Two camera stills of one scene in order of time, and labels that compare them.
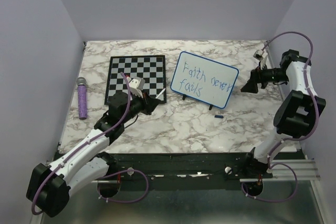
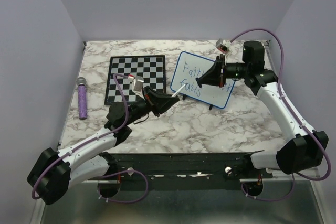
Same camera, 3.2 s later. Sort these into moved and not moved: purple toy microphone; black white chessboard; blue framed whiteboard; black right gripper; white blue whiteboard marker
Moved: white blue whiteboard marker; black right gripper
Not moved: black white chessboard; purple toy microphone; blue framed whiteboard
